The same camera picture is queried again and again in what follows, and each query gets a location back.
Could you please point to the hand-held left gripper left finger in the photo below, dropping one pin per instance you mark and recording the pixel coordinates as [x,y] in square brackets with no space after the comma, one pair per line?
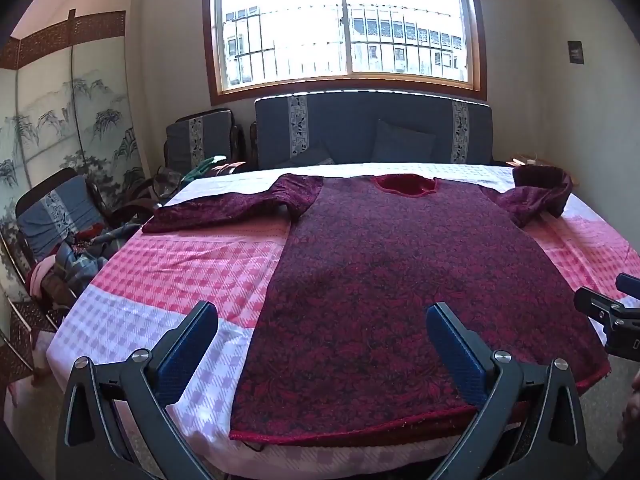
[187,350]

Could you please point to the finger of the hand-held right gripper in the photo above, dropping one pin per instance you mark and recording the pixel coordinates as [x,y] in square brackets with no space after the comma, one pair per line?
[630,282]
[592,302]

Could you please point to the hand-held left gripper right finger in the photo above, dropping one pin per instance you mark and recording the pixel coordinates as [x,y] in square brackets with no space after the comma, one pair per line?
[457,355]

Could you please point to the dark red floral dress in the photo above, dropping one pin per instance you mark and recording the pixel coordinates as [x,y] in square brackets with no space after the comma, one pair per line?
[400,285]

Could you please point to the pile of mixed clothes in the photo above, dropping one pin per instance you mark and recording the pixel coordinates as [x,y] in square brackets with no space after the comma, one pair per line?
[80,260]

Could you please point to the person's right hand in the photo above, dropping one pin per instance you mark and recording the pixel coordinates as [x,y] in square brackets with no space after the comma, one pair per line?
[631,410]

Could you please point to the pink white checkered bedsheet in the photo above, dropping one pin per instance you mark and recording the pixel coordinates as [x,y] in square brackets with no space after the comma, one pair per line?
[200,270]

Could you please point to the round wooden side table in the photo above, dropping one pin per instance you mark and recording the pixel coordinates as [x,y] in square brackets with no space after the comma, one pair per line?
[525,160]

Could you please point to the green cloth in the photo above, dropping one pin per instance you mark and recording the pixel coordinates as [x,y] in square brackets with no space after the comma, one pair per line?
[202,169]

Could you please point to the dark chair with blue cushion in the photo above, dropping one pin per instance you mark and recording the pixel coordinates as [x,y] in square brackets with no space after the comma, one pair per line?
[60,210]

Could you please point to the wooden armchair with blue cushion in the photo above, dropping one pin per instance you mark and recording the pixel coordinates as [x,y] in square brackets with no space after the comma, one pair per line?
[200,140]

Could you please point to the plain blue pillow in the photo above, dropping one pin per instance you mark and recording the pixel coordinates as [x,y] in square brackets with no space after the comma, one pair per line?
[402,142]

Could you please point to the blue pillow with patterned band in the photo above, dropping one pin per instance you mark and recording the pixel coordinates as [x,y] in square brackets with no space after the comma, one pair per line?
[312,156]

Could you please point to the blue patterned sofa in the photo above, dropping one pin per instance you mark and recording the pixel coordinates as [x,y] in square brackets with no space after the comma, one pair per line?
[350,125]

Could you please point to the painted folding screen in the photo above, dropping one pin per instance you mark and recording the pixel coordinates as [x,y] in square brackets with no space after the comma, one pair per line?
[50,110]

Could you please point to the wooden framed window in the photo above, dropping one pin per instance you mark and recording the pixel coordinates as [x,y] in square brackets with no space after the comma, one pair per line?
[345,25]

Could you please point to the dark wall switch plate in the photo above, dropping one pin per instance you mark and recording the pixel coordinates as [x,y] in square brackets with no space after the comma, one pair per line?
[575,52]

